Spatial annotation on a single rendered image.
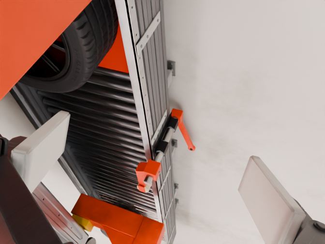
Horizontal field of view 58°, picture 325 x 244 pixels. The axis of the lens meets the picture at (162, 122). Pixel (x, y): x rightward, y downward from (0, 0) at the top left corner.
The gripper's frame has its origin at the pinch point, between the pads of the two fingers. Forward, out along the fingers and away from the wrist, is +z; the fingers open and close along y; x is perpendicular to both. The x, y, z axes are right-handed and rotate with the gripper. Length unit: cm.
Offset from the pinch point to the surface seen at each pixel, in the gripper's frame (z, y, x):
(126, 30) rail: 84, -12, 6
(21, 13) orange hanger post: 26.4, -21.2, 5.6
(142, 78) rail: 98, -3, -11
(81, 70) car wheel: 87, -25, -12
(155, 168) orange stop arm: 121, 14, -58
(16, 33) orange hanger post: 25.7, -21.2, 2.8
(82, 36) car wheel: 77, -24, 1
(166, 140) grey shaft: 136, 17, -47
